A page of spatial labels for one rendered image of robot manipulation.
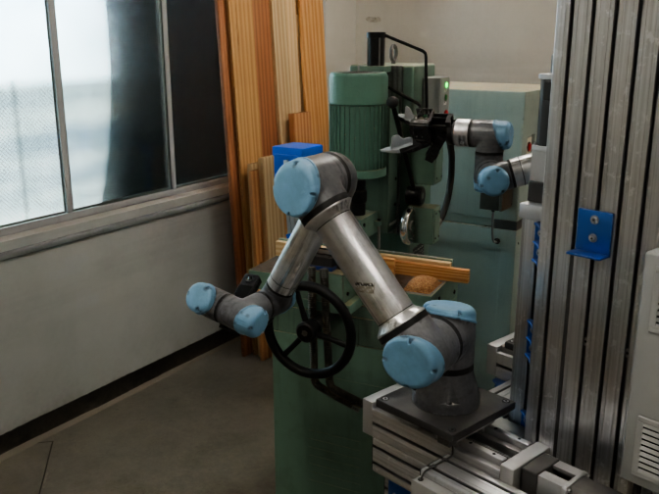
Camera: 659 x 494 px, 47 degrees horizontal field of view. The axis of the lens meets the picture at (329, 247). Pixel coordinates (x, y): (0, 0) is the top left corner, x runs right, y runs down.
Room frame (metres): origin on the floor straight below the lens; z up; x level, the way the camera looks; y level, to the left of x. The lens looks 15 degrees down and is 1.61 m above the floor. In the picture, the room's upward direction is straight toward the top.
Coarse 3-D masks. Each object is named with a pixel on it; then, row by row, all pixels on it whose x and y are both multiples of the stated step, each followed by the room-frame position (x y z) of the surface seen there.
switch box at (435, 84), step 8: (424, 80) 2.50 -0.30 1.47; (432, 80) 2.49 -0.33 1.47; (440, 80) 2.48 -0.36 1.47; (448, 80) 2.55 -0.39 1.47; (424, 88) 2.50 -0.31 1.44; (432, 88) 2.49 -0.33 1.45; (440, 88) 2.48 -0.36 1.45; (448, 88) 2.55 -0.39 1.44; (424, 96) 2.50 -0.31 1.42; (432, 96) 2.49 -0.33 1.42; (440, 96) 2.48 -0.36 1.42; (448, 96) 2.55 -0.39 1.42; (424, 104) 2.50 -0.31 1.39; (432, 104) 2.49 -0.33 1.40; (440, 104) 2.48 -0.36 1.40; (448, 104) 2.56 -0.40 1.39; (424, 112) 2.50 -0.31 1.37; (440, 112) 2.48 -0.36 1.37
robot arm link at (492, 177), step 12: (528, 156) 1.90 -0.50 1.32; (480, 168) 1.96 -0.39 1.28; (492, 168) 1.87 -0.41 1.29; (504, 168) 1.89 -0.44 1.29; (516, 168) 1.88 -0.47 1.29; (528, 168) 1.87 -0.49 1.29; (480, 180) 1.88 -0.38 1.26; (492, 180) 1.87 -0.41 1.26; (504, 180) 1.86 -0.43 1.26; (516, 180) 1.88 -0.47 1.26; (528, 180) 1.88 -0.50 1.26; (492, 192) 1.87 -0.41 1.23
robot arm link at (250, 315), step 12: (228, 300) 1.69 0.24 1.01; (240, 300) 1.69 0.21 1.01; (252, 300) 1.71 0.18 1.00; (264, 300) 1.73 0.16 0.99; (216, 312) 1.68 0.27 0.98; (228, 312) 1.67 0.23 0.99; (240, 312) 1.66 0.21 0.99; (252, 312) 1.65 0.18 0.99; (264, 312) 1.67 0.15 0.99; (228, 324) 1.67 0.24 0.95; (240, 324) 1.65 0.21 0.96; (252, 324) 1.64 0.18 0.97; (264, 324) 1.68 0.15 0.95; (252, 336) 1.65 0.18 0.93
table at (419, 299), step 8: (264, 264) 2.34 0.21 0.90; (272, 264) 2.34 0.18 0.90; (256, 272) 2.27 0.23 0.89; (264, 272) 2.26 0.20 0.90; (264, 280) 2.26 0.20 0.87; (400, 280) 2.17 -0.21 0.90; (408, 280) 2.17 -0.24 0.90; (440, 280) 2.17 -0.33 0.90; (440, 288) 2.11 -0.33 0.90; (448, 288) 2.18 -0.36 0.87; (408, 296) 2.06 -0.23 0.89; (416, 296) 2.05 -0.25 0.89; (424, 296) 2.04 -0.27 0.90; (432, 296) 2.04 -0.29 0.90; (440, 296) 2.11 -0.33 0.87; (448, 296) 2.19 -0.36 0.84; (296, 304) 2.10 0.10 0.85; (304, 304) 2.09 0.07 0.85; (320, 304) 2.07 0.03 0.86; (352, 304) 2.05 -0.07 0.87; (360, 304) 2.10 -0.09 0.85; (416, 304) 2.04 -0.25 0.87; (336, 312) 2.05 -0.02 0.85; (352, 312) 2.05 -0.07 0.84
